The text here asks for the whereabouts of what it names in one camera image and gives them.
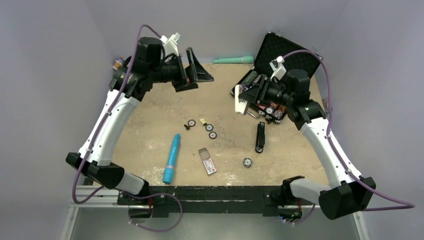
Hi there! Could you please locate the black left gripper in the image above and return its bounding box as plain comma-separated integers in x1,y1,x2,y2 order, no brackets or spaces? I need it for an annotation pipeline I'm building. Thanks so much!
149,47,213,92

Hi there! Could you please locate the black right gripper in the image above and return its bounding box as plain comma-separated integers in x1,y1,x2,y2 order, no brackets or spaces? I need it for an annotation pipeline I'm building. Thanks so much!
239,74,294,108

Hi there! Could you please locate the white stapler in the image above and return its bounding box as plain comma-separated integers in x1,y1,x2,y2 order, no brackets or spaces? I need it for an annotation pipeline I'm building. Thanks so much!
234,84,249,115

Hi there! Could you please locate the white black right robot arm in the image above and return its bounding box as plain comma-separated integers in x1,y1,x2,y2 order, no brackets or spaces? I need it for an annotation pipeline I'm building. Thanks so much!
234,69,376,220

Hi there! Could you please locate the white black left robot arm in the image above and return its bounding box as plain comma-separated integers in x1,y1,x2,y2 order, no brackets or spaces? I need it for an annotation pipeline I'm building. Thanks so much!
65,36,214,205

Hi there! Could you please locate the staples cardboard box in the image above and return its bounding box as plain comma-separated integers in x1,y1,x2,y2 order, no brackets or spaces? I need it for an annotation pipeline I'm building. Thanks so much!
198,147,217,175

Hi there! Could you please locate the mint green microphone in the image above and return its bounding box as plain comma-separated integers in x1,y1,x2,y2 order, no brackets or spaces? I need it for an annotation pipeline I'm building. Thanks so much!
213,56,254,64

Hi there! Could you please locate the small beige block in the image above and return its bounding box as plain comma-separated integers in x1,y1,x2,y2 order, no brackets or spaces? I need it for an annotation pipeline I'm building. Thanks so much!
200,118,207,126

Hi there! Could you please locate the brown poker chip upper left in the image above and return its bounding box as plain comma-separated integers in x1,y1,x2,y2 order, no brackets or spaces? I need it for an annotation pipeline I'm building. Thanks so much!
187,119,196,127

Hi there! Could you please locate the teal poker chip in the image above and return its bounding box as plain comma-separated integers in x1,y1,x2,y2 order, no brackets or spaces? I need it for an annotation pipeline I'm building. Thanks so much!
205,124,214,132

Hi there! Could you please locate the black poker chip case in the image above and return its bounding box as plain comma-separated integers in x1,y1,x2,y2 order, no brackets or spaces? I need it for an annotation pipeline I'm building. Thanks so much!
237,31,320,124

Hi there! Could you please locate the small patterned object right edge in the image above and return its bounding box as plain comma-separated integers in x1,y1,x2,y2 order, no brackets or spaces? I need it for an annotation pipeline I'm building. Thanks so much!
322,98,332,114

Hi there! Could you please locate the small colourful toy figure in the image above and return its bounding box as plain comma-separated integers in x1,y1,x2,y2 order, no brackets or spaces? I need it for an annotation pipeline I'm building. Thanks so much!
112,57,125,71

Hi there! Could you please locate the blue cylindrical tool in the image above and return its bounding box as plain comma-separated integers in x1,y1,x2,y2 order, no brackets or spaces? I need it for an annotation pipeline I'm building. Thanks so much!
162,133,181,185

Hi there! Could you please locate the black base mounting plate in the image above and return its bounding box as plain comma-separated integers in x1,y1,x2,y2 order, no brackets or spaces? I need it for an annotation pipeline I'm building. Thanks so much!
117,186,305,221

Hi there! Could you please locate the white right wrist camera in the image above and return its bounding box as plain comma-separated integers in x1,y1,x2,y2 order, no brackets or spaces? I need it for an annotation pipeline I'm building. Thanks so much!
269,56,287,83

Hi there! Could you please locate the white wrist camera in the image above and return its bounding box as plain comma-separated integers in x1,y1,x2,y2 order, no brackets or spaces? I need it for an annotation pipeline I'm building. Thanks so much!
160,32,181,56
269,56,287,83

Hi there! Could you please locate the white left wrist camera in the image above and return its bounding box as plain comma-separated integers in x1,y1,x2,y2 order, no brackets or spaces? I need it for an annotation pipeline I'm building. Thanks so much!
160,32,181,56

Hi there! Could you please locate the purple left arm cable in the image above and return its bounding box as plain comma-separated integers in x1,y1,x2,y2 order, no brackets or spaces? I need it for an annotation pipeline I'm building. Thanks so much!
71,23,184,233

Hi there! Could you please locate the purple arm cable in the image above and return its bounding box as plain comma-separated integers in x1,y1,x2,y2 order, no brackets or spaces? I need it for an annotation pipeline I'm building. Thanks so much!
281,49,416,226
71,23,184,233

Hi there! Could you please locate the aluminium frame rail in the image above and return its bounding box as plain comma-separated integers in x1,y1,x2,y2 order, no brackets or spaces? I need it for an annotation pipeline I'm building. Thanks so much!
72,176,370,240

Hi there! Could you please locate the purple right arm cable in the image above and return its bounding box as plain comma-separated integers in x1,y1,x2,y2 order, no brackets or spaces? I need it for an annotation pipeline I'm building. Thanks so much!
281,49,416,226

